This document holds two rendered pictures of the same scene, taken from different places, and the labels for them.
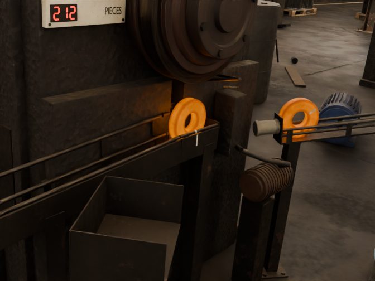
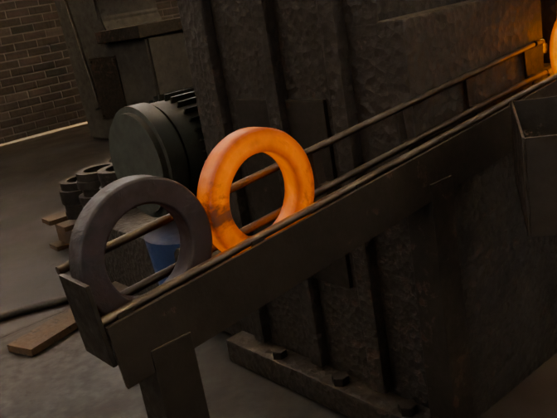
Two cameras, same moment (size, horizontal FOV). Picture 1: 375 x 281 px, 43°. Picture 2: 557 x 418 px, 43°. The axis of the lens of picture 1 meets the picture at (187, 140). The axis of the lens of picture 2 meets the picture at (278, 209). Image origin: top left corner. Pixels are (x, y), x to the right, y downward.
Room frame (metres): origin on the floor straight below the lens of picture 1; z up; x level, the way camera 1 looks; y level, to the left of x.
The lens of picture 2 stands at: (-0.11, 0.37, 0.95)
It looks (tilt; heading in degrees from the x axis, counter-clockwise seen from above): 17 degrees down; 12
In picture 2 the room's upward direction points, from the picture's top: 10 degrees counter-clockwise
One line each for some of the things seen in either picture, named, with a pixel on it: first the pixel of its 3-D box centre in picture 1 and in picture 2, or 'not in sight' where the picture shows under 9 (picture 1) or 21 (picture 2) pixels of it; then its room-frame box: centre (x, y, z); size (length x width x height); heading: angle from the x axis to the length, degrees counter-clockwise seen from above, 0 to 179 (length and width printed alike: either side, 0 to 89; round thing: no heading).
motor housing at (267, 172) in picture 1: (259, 223); not in sight; (1.66, -0.32, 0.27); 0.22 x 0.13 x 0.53; 139
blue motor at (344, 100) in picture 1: (339, 116); not in sight; (3.47, -1.15, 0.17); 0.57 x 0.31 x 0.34; 159
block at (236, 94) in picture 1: (227, 122); not in sight; (1.68, -0.15, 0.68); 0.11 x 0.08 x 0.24; 49
